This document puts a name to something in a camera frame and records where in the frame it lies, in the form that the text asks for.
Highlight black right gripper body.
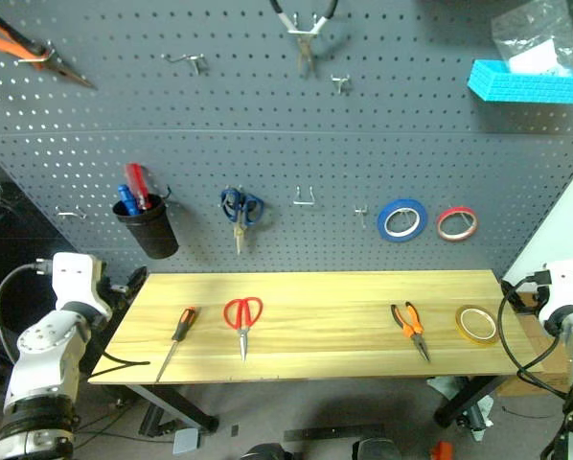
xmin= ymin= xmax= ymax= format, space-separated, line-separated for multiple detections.
xmin=515 ymin=285 xmax=545 ymax=315

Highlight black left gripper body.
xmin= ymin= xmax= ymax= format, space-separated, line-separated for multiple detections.
xmin=94 ymin=273 xmax=127 ymax=323

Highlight grey metal pegboard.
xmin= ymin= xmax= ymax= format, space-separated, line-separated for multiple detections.
xmin=0 ymin=0 xmax=573 ymax=284

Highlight black plastic cup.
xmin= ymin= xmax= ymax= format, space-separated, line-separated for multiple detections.
xmin=111 ymin=193 xmax=180 ymax=261

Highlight yellow tape roll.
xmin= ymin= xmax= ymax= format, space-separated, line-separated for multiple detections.
xmin=454 ymin=305 xmax=500 ymax=346

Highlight red tape roll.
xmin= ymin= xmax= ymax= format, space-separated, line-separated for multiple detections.
xmin=435 ymin=205 xmax=479 ymax=242

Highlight black table leg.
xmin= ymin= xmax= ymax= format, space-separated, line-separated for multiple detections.
xmin=432 ymin=375 xmax=511 ymax=430
xmin=122 ymin=382 xmax=220 ymax=432

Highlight orange black needle-nose pliers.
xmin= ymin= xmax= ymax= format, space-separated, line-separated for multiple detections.
xmin=390 ymin=301 xmax=432 ymax=363

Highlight grey floor plate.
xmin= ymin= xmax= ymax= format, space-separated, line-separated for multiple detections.
xmin=171 ymin=426 xmax=202 ymax=455

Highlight blue tape roll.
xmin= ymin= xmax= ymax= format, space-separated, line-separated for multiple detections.
xmin=376 ymin=197 xmax=429 ymax=243

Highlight cyan plastic bin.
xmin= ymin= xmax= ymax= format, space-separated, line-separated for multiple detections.
xmin=466 ymin=58 xmax=573 ymax=104

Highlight black flat bar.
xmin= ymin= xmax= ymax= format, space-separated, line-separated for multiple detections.
xmin=283 ymin=424 xmax=386 ymax=441

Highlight clear plastic bag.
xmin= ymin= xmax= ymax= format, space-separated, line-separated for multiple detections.
xmin=490 ymin=4 xmax=573 ymax=77

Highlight large orange black pliers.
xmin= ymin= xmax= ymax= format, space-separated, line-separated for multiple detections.
xmin=0 ymin=5 xmax=99 ymax=91

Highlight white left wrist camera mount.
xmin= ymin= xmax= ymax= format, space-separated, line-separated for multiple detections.
xmin=50 ymin=252 xmax=114 ymax=323

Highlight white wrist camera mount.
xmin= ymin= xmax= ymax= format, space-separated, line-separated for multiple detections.
xmin=538 ymin=259 xmax=573 ymax=323
xmin=50 ymin=252 xmax=114 ymax=323

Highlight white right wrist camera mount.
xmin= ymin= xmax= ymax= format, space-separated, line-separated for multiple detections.
xmin=538 ymin=259 xmax=573 ymax=323

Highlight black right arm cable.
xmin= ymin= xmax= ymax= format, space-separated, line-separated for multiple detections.
xmin=498 ymin=269 xmax=573 ymax=399

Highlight thin black cable loop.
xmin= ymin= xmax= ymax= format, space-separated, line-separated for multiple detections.
xmin=92 ymin=351 xmax=152 ymax=379

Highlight orange black handled screwdriver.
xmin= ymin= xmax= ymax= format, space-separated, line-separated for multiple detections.
xmin=154 ymin=306 xmax=197 ymax=383

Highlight blue handled screwdriver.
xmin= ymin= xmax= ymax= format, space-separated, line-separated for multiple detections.
xmin=117 ymin=183 xmax=141 ymax=216

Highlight red handled screwdriver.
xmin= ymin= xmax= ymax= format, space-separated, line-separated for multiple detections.
xmin=125 ymin=163 xmax=153 ymax=211

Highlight grey left arm cable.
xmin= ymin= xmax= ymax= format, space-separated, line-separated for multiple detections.
xmin=0 ymin=259 xmax=54 ymax=346

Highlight red handled scissors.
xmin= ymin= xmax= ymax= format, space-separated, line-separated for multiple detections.
xmin=222 ymin=296 xmax=264 ymax=363

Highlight blue handled scissors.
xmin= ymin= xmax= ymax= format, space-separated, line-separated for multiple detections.
xmin=218 ymin=187 xmax=265 ymax=256

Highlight black white handled pliers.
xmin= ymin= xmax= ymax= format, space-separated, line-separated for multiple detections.
xmin=268 ymin=0 xmax=340 ymax=78

